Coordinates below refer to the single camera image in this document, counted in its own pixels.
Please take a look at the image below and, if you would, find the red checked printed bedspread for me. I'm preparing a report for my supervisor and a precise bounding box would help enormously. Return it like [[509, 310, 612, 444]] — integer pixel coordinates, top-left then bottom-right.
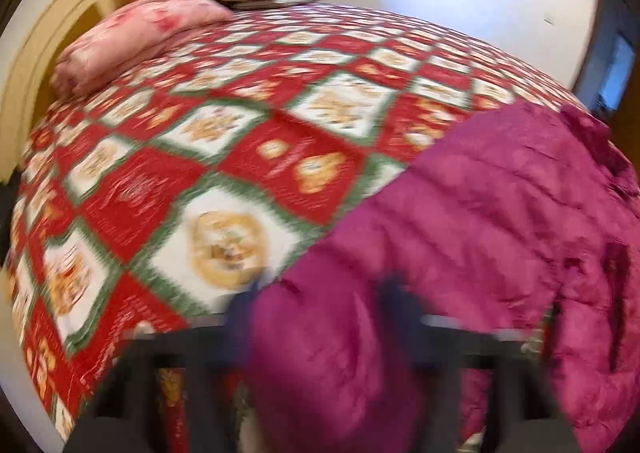
[[5, 2, 601, 446]]

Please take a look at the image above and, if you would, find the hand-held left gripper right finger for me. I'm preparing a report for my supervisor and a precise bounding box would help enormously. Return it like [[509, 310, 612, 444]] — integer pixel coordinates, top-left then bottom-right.
[[375, 277, 582, 453]]

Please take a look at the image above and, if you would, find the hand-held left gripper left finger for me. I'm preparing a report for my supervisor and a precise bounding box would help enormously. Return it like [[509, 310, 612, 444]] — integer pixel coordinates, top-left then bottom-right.
[[65, 282, 262, 453]]

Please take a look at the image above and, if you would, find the cream wooden headboard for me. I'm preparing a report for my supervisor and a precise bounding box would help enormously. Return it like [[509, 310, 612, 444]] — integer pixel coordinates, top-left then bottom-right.
[[0, 0, 281, 186]]

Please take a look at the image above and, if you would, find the magenta puffer jacket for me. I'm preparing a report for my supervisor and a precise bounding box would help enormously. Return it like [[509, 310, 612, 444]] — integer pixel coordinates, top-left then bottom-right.
[[249, 100, 640, 453]]

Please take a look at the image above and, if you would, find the dark wooden door frame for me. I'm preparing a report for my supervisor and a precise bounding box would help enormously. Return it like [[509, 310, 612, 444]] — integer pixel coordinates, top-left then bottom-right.
[[570, 0, 640, 110]]

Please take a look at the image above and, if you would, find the pink floral pillow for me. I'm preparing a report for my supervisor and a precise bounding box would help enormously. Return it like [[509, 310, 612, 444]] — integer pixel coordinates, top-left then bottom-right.
[[50, 0, 234, 97]]

